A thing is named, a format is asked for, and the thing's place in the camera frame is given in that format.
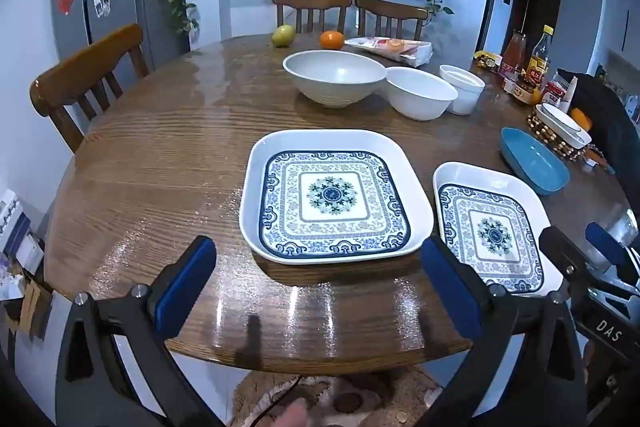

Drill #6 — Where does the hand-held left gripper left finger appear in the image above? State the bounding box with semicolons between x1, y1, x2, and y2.
55;234;226;427

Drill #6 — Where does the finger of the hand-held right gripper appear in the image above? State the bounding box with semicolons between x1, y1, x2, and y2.
539;226;601;304
585;222;640;296

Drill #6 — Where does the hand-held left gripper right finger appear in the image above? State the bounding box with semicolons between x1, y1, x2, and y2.
419;236;588;427

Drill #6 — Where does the small patterned square plate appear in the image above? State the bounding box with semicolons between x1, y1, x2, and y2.
432;162;566;298

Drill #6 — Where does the blue oval dish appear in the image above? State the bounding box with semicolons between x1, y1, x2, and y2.
501;127;571;196

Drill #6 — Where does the large patterned square plate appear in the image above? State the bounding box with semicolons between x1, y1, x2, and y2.
239;129;435;266

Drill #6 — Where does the small straight-sided white bowl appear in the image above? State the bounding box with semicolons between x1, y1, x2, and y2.
440;64;486;116

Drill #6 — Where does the medium white bowl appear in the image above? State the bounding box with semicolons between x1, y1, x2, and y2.
386;67;459;122

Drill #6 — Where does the large grey-white bowl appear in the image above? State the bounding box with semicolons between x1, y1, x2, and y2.
283;50;388;109

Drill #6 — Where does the wooden bead trivet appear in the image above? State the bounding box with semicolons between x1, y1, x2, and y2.
526;104;594;164

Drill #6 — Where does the patterned beige rug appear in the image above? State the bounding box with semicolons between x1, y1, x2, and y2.
230;364;444;427

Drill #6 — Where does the white rectangular tray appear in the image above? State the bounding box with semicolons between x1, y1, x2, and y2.
535;103;593;150

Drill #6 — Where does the dark cloth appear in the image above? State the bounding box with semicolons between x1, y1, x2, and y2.
556;68;637;190

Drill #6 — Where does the orange mango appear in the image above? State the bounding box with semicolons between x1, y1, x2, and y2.
570;107;594;132

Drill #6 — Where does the red label jar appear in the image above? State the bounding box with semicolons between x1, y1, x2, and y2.
542;81;569;110

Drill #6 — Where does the dark sauce jar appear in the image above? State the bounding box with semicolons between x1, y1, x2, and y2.
512;74;537;104

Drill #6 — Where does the stack of boxes and papers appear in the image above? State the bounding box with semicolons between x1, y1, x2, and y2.
0;187;55;340

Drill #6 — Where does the yellow-capped vinegar bottle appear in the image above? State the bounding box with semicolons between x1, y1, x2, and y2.
527;25;556;88

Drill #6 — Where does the red sauce bottle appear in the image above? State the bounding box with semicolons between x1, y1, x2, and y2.
501;30;529;80

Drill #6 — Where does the yellow crinkled snack packet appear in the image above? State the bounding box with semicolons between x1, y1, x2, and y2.
473;50;504;73

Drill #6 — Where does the wooden chair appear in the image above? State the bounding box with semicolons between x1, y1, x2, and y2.
30;24;151;154
272;0;353;36
354;0;430;40

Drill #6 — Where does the dark wooden door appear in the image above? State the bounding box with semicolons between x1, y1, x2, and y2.
514;0;567;54

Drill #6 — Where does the cake roll snack bag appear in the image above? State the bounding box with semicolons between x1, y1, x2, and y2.
345;36;434;68

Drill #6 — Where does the black cable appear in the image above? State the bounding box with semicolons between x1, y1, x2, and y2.
252;376;303;427

